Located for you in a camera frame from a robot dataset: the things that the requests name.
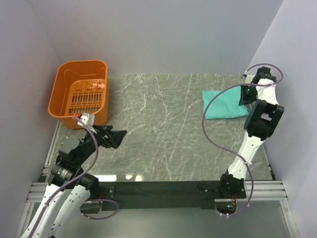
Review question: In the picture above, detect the teal t shirt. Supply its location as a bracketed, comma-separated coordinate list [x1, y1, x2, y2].
[205, 87, 249, 119]

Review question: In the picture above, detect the orange plastic basket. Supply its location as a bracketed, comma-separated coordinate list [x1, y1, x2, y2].
[48, 60, 110, 129]

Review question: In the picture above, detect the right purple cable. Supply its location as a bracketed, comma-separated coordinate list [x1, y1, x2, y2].
[202, 63, 284, 218]

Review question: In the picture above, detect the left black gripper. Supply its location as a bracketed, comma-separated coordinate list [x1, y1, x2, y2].
[76, 123, 127, 165]

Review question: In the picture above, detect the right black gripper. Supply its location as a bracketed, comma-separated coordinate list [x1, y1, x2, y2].
[238, 83, 257, 106]

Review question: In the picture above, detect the purple cable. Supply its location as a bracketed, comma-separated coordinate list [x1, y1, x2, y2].
[26, 115, 119, 238]
[202, 63, 284, 218]

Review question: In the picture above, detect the black base beam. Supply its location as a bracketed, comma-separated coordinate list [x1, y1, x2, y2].
[90, 181, 246, 209]

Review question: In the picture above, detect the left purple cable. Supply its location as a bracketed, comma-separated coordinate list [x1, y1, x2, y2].
[26, 115, 119, 238]

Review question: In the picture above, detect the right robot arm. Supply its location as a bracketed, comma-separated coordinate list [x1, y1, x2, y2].
[217, 64, 284, 198]

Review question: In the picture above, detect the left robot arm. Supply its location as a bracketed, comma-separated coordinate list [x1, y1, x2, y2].
[22, 125, 127, 238]

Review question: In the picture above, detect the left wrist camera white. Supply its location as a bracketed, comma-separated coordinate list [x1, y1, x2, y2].
[72, 113, 97, 133]

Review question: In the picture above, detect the aluminium rail frame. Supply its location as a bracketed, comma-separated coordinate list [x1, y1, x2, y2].
[14, 121, 300, 238]

